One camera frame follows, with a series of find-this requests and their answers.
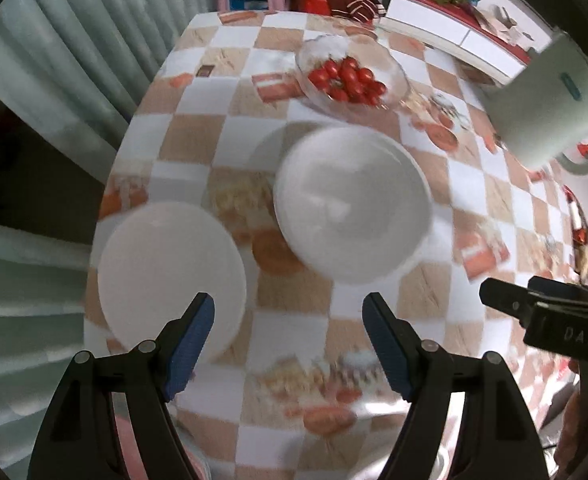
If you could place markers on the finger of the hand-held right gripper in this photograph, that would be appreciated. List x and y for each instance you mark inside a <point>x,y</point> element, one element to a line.
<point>556,286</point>
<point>499,296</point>

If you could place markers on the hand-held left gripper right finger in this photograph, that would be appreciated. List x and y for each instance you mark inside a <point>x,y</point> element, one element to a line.
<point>389,350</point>

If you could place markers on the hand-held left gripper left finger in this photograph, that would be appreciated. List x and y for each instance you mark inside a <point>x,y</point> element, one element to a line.
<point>193,350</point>

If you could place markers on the white plate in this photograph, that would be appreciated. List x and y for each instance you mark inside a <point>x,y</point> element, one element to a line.
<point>163,270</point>

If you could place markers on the large white bowl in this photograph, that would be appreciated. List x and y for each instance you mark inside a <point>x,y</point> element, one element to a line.
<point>324,185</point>

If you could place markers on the checked printed tablecloth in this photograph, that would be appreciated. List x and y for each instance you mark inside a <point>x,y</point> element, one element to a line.
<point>474,185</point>

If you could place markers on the pale grey container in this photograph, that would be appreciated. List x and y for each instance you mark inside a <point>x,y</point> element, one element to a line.
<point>544,105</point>

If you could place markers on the pile of cherry tomatoes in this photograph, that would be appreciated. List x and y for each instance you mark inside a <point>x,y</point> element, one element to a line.
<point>346,77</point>

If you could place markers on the white low cabinet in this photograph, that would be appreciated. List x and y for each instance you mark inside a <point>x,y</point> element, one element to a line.
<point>424,15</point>

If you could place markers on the clear glass bowl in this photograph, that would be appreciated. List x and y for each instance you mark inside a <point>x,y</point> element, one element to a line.
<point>319,50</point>

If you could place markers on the pale grey curtain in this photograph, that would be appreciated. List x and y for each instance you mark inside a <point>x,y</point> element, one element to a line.
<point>73,60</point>

